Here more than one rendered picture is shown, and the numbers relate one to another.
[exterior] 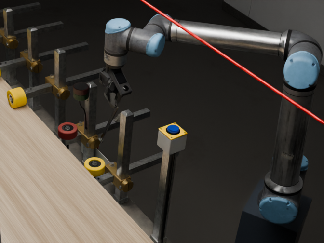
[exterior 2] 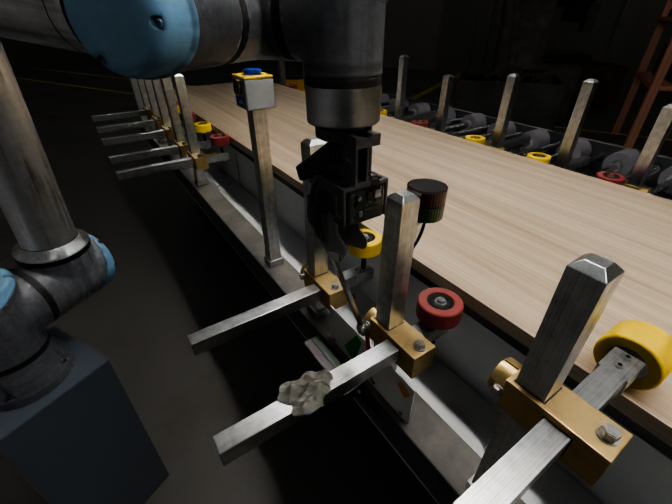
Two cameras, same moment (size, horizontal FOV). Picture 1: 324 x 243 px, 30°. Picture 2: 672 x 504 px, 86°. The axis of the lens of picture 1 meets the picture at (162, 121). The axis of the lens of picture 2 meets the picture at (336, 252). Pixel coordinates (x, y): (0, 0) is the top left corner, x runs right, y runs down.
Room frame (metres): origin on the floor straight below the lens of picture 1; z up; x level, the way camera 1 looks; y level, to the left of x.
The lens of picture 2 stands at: (2.48, 0.25, 1.33)
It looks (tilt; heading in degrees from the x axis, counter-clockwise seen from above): 33 degrees down; 187
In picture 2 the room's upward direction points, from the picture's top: straight up
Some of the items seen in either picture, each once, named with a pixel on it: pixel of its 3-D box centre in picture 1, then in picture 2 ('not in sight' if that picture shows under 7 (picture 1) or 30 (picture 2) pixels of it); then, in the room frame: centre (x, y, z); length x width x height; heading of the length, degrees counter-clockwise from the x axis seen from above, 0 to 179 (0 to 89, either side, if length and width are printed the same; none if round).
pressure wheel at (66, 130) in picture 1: (67, 138); (436, 322); (1.98, 0.38, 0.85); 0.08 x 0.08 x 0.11
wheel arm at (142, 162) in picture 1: (135, 168); (291, 303); (1.91, 0.09, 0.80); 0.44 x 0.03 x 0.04; 131
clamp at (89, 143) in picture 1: (86, 136); (397, 337); (2.02, 0.31, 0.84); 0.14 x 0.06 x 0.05; 41
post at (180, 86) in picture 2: not in sight; (191, 137); (1.06, -0.52, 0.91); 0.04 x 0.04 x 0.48; 41
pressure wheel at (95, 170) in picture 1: (94, 173); (363, 255); (1.78, 0.24, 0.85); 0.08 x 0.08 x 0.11
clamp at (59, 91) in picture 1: (57, 87); (549, 411); (2.21, 0.47, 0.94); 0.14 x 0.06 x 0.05; 41
